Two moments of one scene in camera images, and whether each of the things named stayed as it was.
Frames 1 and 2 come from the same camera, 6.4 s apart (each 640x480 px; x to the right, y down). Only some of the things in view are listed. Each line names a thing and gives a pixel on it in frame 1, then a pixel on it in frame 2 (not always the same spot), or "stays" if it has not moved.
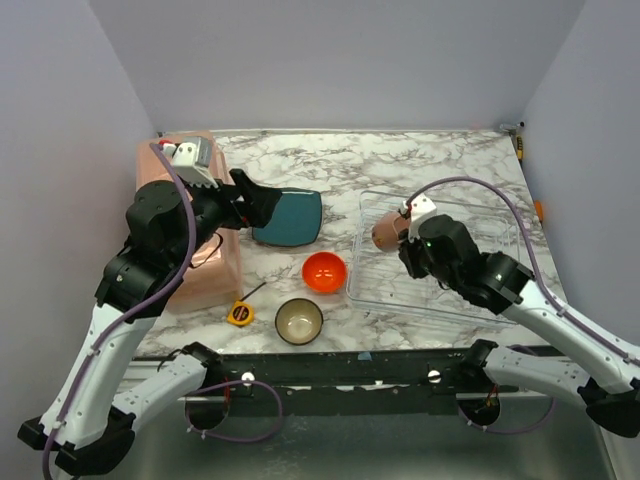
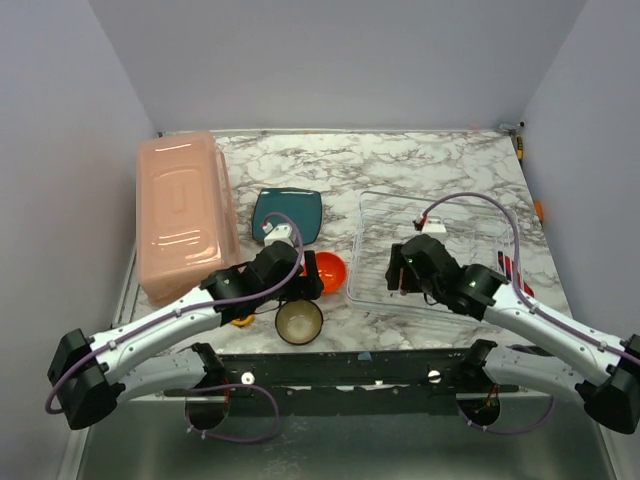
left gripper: x=238 y=201 to x=310 y=275
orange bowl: x=324 y=272 stays
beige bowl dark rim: x=299 y=321 stays
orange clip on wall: x=540 y=210 stays
